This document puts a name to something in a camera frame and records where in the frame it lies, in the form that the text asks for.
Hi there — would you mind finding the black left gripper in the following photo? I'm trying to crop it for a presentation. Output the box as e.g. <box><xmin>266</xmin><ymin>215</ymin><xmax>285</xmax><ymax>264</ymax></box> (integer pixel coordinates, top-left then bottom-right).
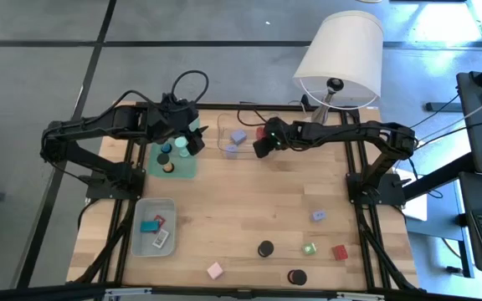
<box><xmin>159</xmin><ymin>99</ymin><xmax>209</xmax><ymax>156</ymax></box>

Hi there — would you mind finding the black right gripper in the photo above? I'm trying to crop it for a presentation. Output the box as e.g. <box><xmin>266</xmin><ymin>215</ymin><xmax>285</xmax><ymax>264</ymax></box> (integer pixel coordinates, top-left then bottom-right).
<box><xmin>252</xmin><ymin>119</ymin><xmax>288</xmax><ymax>159</ymax></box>

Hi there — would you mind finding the black disc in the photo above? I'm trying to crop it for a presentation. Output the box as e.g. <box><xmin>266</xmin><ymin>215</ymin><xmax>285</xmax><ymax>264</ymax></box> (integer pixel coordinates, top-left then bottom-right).
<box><xmin>287</xmin><ymin>268</ymin><xmax>308</xmax><ymax>287</ymax></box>
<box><xmin>257</xmin><ymin>240</ymin><xmax>275</xmax><ymax>258</ymax></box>

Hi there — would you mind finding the white digital clock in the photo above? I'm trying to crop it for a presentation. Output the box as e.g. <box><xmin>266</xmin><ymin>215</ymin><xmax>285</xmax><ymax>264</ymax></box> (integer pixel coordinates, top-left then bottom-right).
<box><xmin>151</xmin><ymin>228</ymin><xmax>171</xmax><ymax>249</ymax></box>

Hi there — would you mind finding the pink wall charger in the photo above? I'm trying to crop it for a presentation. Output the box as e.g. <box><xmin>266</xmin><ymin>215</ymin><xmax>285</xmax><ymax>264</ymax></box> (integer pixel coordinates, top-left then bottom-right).
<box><xmin>206</xmin><ymin>262</ymin><xmax>225</xmax><ymax>280</ymax></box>

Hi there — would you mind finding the clear plastic bin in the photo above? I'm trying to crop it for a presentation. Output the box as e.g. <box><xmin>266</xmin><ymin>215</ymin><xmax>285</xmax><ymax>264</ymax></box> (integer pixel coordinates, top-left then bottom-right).
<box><xmin>216</xmin><ymin>111</ymin><xmax>285</xmax><ymax>155</ymax></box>

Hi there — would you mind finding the teal translucent plastic bin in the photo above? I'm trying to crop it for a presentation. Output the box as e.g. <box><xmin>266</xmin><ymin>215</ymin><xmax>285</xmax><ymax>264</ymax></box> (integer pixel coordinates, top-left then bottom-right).
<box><xmin>146</xmin><ymin>116</ymin><xmax>203</xmax><ymax>180</ymax></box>

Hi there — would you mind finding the grey plastic bin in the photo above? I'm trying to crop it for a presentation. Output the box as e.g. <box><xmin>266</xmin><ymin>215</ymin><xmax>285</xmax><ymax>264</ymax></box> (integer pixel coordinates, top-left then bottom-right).
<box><xmin>131</xmin><ymin>197</ymin><xmax>178</xmax><ymax>258</ymax></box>

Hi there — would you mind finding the table lamp with white shade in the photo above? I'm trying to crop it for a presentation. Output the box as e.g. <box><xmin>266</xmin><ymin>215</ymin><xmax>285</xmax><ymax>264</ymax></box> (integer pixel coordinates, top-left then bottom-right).
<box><xmin>292</xmin><ymin>10</ymin><xmax>385</xmax><ymax>137</ymax></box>

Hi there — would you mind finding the black crossbeam with silver brackets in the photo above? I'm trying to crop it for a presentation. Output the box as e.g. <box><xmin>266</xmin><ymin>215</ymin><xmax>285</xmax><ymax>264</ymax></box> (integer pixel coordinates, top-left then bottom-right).
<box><xmin>0</xmin><ymin>283</ymin><xmax>482</xmax><ymax>301</ymax></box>

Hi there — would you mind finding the white sheet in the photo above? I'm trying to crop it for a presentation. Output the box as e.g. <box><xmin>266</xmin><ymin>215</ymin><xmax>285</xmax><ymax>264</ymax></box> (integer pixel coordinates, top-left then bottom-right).
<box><xmin>403</xmin><ymin>194</ymin><xmax>428</xmax><ymax>222</ymax></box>

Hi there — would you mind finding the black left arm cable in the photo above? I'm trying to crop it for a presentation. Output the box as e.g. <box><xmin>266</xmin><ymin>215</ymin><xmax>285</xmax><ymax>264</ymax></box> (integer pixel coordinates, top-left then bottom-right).
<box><xmin>170</xmin><ymin>69</ymin><xmax>210</xmax><ymax>104</ymax></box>

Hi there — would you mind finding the white cable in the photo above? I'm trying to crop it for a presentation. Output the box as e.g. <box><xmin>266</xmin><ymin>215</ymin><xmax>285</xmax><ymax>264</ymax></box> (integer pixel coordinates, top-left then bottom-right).
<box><xmin>418</xmin><ymin>88</ymin><xmax>482</xmax><ymax>144</ymax></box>

